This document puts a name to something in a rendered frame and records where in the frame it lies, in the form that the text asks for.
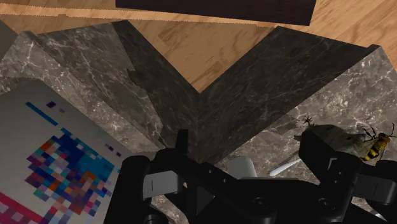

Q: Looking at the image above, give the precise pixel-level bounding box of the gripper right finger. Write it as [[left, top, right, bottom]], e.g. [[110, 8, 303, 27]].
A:
[[298, 130, 397, 224]]

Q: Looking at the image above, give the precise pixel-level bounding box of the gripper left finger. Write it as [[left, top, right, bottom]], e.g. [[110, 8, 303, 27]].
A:
[[104, 129, 199, 224]]

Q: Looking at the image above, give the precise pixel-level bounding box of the yellow black wasp figure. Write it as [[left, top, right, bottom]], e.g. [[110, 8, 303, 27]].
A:
[[293, 116, 397, 163]]

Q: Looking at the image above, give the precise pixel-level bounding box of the white slender stick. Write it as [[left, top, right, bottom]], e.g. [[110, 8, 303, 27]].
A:
[[267, 157, 302, 178]]

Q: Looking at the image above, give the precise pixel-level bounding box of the white rounded object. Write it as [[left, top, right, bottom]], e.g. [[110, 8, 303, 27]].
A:
[[227, 156, 258, 179]]

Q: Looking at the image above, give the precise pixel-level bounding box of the white box with colourful print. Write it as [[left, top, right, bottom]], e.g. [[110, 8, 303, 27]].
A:
[[0, 78, 135, 224]]

